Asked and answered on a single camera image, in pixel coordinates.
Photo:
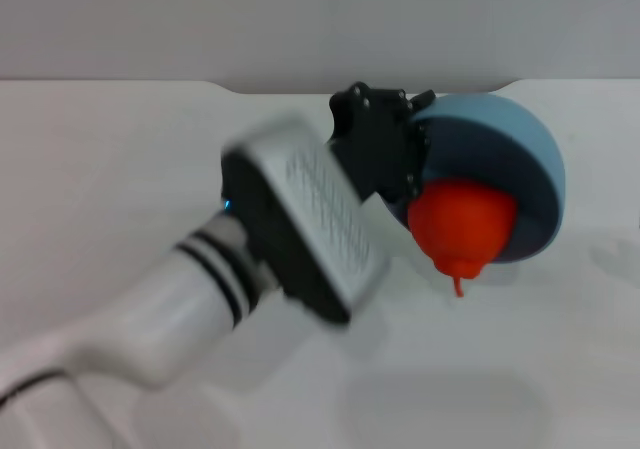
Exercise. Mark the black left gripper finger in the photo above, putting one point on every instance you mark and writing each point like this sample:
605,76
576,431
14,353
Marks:
421,101
419,164

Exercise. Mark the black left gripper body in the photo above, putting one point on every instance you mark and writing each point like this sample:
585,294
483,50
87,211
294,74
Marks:
375,144

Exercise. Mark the orange fruit with stem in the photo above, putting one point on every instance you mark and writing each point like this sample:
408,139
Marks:
460,219

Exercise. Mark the blue ceramic bowl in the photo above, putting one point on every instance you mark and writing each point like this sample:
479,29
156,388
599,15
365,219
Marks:
525,134

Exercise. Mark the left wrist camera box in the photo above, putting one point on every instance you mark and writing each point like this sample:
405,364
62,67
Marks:
325,209

